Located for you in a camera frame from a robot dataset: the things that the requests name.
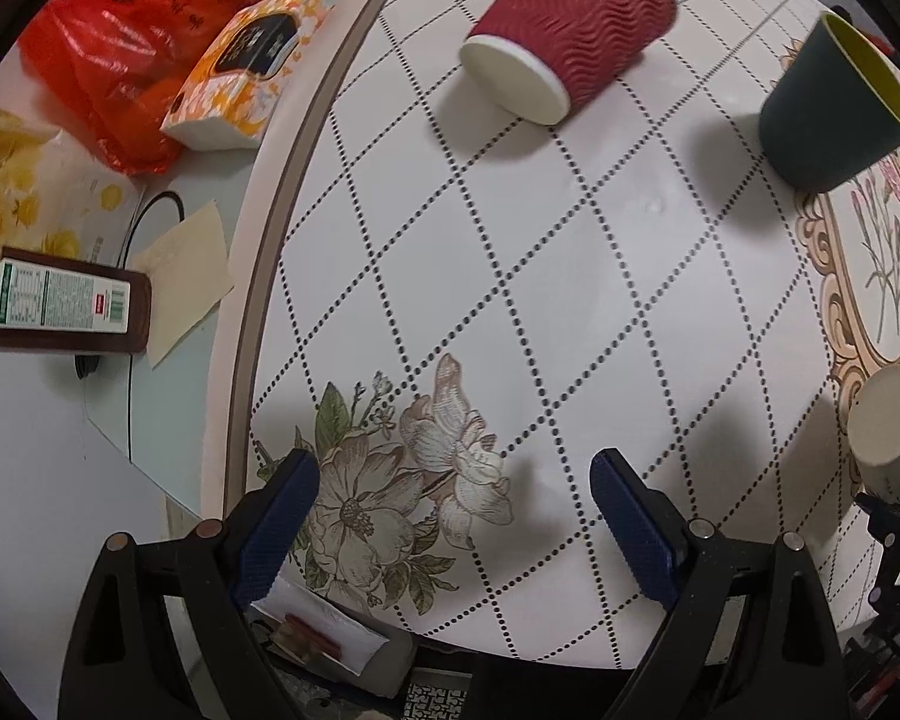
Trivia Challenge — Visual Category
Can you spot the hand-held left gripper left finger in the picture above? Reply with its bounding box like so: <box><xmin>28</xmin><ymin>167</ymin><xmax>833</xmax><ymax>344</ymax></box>
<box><xmin>58</xmin><ymin>448</ymin><xmax>322</xmax><ymax>720</ymax></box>

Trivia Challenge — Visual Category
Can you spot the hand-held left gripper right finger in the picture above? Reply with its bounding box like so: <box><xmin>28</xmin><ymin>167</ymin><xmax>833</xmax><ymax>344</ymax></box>
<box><xmin>589</xmin><ymin>448</ymin><xmax>850</xmax><ymax>720</ymax></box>

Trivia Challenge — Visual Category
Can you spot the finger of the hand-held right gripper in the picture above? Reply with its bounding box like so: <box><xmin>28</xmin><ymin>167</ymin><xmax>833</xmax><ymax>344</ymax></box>
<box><xmin>853</xmin><ymin>491</ymin><xmax>900</xmax><ymax>599</ymax></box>

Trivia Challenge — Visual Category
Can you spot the white paper cup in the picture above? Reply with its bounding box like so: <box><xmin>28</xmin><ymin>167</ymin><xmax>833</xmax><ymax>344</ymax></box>
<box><xmin>847</xmin><ymin>364</ymin><xmax>900</xmax><ymax>530</ymax></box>

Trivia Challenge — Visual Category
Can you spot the red ripple paper cup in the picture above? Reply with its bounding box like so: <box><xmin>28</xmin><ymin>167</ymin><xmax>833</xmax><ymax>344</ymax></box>
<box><xmin>459</xmin><ymin>0</ymin><xmax>680</xmax><ymax>127</ymax></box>

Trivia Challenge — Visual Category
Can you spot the dark green cup yellow inside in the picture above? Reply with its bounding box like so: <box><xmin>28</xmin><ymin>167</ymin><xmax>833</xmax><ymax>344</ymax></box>
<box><xmin>757</xmin><ymin>11</ymin><xmax>900</xmax><ymax>194</ymax></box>

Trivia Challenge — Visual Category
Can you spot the white packet with red item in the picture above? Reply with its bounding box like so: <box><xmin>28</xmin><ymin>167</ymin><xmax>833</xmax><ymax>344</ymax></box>
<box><xmin>257</xmin><ymin>581</ymin><xmax>392</xmax><ymax>674</ymax></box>

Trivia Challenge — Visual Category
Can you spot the patterned black white box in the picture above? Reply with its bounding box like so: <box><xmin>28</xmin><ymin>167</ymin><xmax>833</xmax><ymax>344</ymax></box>
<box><xmin>403</xmin><ymin>681</ymin><xmax>475</xmax><ymax>720</ymax></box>

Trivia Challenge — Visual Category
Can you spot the white floral tablecloth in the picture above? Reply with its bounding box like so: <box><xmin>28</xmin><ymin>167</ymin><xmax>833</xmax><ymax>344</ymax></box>
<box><xmin>199</xmin><ymin>0</ymin><xmax>900</xmax><ymax>672</ymax></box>

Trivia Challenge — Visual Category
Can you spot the beige paper sheet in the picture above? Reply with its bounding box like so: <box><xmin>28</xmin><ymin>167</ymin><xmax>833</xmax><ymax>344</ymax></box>
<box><xmin>130</xmin><ymin>200</ymin><xmax>236</xmax><ymax>371</ymax></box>

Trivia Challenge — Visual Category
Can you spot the brown bottle with label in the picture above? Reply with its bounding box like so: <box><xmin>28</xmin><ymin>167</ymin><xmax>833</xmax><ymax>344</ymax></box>
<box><xmin>0</xmin><ymin>245</ymin><xmax>153</xmax><ymax>356</ymax></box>

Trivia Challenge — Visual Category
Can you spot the yellow floral packet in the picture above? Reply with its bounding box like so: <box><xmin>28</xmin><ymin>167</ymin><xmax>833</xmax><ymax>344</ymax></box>
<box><xmin>0</xmin><ymin>103</ymin><xmax>148</xmax><ymax>272</ymax></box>

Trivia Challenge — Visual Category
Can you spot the orange floral tissue pack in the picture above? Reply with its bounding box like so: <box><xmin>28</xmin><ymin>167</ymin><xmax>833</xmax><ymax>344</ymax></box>
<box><xmin>159</xmin><ymin>0</ymin><xmax>329</xmax><ymax>152</ymax></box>

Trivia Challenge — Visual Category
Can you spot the red plastic bag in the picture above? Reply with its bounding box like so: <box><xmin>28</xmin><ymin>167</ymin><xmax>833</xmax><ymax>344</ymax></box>
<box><xmin>18</xmin><ymin>0</ymin><xmax>272</xmax><ymax>178</ymax></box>

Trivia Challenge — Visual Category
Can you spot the black cable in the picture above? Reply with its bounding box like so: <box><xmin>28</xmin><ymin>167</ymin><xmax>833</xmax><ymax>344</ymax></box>
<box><xmin>73</xmin><ymin>190</ymin><xmax>185</xmax><ymax>467</ymax></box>

